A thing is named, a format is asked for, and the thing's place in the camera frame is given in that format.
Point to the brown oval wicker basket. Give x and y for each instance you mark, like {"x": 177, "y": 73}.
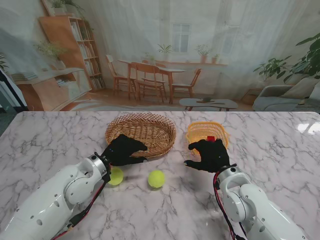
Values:
{"x": 150, "y": 130}

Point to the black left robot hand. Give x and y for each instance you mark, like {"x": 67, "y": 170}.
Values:
{"x": 120, "y": 150}

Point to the yellow plastic mesh basket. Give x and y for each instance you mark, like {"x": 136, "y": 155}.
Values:
{"x": 200, "y": 128}

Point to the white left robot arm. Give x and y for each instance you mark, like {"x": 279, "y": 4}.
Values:
{"x": 50, "y": 202}

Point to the printed room scene backdrop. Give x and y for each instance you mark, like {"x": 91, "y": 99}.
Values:
{"x": 150, "y": 37}

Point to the red toy block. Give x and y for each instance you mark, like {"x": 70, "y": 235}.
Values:
{"x": 210, "y": 138}

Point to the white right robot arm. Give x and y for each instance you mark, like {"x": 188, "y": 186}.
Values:
{"x": 257, "y": 207}

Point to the yellow-green tennis ball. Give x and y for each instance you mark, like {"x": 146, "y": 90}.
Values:
{"x": 117, "y": 176}
{"x": 156, "y": 178}

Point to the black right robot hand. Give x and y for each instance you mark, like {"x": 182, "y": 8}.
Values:
{"x": 215, "y": 156}

